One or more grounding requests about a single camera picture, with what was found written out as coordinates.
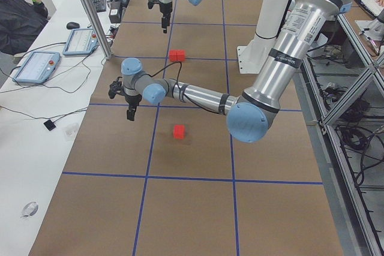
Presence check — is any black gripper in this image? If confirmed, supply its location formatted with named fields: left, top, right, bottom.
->
left=148, top=0, right=172, bottom=34
left=108, top=78, right=142, bottom=121

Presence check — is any red block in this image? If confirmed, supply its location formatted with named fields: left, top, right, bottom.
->
left=168, top=50, right=178, bottom=62
left=173, top=124, right=185, bottom=139
left=176, top=50, right=186, bottom=62

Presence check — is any black power adapter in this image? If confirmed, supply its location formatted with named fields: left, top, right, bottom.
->
left=109, top=1, right=121, bottom=24

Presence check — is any small black square sensor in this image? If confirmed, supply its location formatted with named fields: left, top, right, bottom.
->
left=43, top=119, right=56, bottom=131

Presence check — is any far teach pendant tablet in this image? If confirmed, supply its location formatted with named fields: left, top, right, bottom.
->
left=62, top=28, right=98, bottom=56

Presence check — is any teach pendant tablet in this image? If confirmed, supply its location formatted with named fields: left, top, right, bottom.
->
left=62, top=28, right=98, bottom=56
left=13, top=51, right=61, bottom=84

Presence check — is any black computer mouse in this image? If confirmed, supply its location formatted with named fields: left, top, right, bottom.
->
left=66, top=22, right=80, bottom=29

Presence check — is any near teach pendant tablet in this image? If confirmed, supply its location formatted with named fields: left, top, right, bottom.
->
left=13, top=51, right=61, bottom=84

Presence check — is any person in black jacket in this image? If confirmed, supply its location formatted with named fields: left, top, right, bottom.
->
left=1, top=0, right=49, bottom=55

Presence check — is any aluminium frame post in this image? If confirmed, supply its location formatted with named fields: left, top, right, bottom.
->
left=80, top=0, right=112, bottom=60

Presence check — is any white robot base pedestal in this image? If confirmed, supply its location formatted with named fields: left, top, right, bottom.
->
left=237, top=0, right=292, bottom=74

